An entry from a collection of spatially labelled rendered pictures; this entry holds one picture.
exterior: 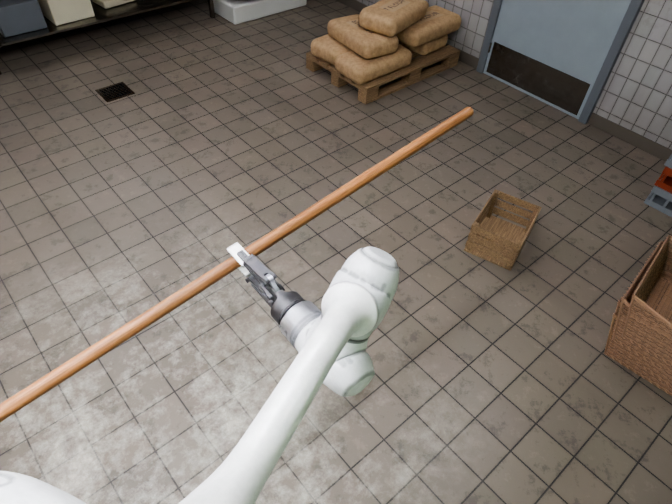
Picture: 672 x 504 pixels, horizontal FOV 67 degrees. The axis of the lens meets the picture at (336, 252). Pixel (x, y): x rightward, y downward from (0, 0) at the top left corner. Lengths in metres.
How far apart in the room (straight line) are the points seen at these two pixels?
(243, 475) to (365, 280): 0.36
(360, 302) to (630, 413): 2.18
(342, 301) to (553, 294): 2.41
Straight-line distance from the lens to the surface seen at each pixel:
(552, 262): 3.35
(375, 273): 0.86
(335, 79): 4.65
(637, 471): 2.76
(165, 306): 1.15
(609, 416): 2.83
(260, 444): 0.74
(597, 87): 4.65
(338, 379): 0.96
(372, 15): 4.52
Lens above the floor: 2.21
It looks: 46 degrees down
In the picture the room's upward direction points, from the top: 4 degrees clockwise
